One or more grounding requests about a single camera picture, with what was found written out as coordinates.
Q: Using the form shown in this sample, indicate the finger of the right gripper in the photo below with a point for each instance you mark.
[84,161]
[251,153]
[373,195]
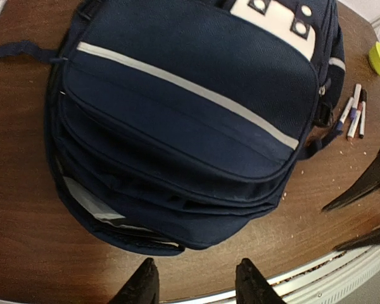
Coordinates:
[370,239]
[368,182]

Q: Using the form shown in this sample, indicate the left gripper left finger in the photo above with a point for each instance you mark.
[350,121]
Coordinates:
[143,287]

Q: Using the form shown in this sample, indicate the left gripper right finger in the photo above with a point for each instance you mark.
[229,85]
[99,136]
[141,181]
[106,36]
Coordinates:
[251,286]

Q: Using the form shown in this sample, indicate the navy blue student backpack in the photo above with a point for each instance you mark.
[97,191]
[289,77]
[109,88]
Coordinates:
[171,124]

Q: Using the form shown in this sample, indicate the white marker red cap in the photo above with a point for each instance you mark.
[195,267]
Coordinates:
[355,122]

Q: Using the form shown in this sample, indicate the white marker blue cap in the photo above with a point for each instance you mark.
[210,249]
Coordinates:
[344,115]

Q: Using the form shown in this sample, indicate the white marker dark cap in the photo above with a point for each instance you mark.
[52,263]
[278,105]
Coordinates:
[363,99]

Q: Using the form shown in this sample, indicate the front aluminium rail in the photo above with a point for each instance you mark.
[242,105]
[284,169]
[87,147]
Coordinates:
[328,279]

